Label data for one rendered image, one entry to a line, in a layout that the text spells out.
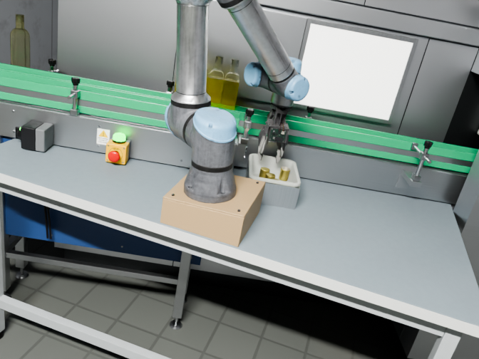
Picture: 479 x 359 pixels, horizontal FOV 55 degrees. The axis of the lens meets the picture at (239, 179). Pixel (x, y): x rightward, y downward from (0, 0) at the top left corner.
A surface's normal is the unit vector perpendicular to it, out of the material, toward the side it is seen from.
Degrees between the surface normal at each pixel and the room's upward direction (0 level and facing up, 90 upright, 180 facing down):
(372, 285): 0
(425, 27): 90
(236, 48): 90
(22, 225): 90
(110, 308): 0
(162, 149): 90
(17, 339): 0
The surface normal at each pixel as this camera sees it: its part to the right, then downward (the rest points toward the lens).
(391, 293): 0.18, -0.90
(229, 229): -0.29, 0.34
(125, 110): -0.02, 0.40
